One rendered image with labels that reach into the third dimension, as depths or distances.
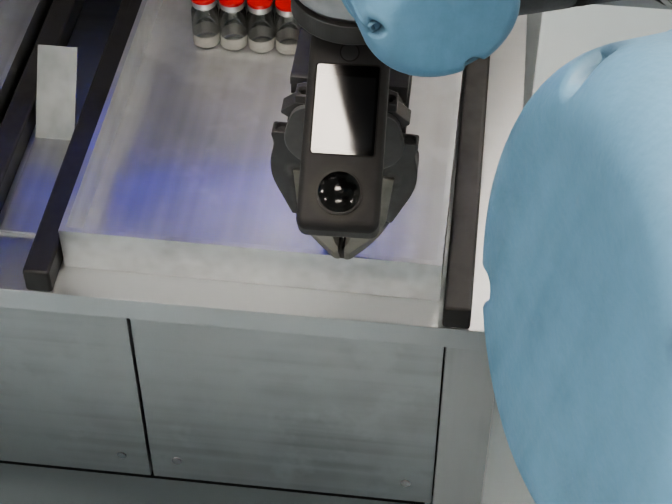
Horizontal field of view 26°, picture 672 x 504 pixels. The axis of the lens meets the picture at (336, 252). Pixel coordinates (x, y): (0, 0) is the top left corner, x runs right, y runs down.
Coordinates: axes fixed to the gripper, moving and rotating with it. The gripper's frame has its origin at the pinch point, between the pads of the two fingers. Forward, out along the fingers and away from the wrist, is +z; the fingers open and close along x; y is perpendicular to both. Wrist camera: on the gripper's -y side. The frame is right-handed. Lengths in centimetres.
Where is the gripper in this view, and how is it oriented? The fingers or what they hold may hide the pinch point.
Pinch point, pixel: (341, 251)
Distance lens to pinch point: 95.5
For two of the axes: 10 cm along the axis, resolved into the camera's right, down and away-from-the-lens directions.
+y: 1.2, -7.4, 6.7
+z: -0.2, 6.7, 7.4
